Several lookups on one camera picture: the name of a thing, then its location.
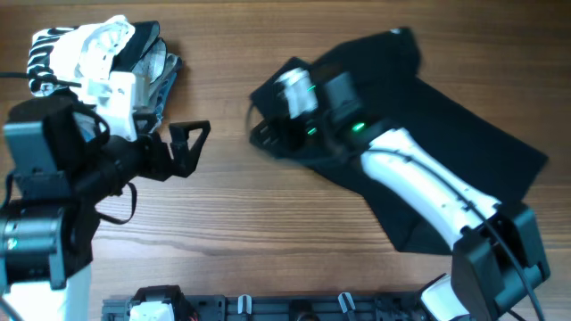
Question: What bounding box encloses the black white striped garment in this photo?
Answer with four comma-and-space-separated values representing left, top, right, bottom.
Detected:
27, 26, 78, 97

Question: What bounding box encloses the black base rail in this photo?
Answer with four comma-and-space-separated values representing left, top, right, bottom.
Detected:
101, 285, 430, 321

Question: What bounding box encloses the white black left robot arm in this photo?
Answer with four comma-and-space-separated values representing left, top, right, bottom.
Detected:
1, 95, 211, 320

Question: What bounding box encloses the black t-shirt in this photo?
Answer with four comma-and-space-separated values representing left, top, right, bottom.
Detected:
248, 27, 549, 256

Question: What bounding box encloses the black folded garment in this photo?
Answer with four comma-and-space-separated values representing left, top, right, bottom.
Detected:
111, 21, 161, 74

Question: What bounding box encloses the grey folded garment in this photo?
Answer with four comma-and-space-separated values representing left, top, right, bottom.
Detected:
133, 38, 171, 109

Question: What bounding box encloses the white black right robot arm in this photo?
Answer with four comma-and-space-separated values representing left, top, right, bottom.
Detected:
250, 68, 550, 320

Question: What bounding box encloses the white lace garment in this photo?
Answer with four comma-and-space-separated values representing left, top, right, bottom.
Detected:
49, 15, 140, 104

